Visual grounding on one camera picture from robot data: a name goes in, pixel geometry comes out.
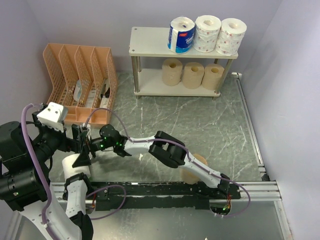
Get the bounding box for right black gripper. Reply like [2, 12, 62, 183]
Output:
[72, 134, 115, 168]

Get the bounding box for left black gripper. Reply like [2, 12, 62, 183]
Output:
[27, 109, 87, 159]

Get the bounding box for plain white paper roll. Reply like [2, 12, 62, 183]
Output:
[61, 153, 91, 180]

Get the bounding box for brown roll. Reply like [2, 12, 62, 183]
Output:
[201, 63, 225, 91]
[180, 153, 208, 185]
[182, 62, 205, 89]

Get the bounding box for brown roll sideways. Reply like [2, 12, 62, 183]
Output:
[162, 58, 183, 87]

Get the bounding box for blue paper roll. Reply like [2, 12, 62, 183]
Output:
[167, 16, 196, 54]

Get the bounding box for white dotted roll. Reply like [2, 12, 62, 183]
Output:
[193, 15, 222, 53]
[215, 18, 247, 56]

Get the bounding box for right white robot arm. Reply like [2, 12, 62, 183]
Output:
[71, 124, 230, 199]

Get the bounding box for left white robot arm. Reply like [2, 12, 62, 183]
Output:
[0, 121, 94, 240]

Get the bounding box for white two-tier shelf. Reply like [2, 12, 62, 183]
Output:
[129, 26, 239, 98]

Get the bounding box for white packets in organizer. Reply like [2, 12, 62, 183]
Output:
[72, 79, 111, 110]

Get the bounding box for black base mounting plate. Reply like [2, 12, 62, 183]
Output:
[88, 181, 241, 211]

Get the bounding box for black tool in organizer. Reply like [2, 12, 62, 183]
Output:
[99, 84, 111, 99]

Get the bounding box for orange plastic file organizer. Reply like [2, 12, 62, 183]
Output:
[43, 43, 118, 126]

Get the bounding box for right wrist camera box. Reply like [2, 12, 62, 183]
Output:
[81, 123, 91, 135]

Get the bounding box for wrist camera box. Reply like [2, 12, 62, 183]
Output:
[36, 102, 68, 133]
[81, 123, 91, 135]

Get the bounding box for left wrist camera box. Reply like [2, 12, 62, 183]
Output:
[36, 102, 68, 133]

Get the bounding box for aluminium rail front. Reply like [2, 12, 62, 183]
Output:
[51, 181, 282, 203]

